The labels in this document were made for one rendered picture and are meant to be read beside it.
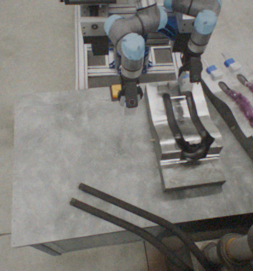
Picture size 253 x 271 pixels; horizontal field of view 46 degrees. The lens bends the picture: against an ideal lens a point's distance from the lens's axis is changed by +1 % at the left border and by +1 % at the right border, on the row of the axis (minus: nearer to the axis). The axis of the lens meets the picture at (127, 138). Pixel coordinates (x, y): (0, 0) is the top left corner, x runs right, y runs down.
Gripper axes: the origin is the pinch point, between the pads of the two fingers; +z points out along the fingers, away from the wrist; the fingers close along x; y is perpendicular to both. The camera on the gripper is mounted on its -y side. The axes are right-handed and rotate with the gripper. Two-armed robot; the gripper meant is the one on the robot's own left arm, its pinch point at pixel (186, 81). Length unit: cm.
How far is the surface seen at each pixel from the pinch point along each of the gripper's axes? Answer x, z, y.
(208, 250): 7, 8, -73
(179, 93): 4.1, 2.0, -4.9
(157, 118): 16.8, 2.8, -16.6
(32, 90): 92, 91, 70
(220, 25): -83, 91, 124
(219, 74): -18.0, 2.8, 4.0
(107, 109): 37.7, 11.1, -3.9
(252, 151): -22.9, 6.9, -35.7
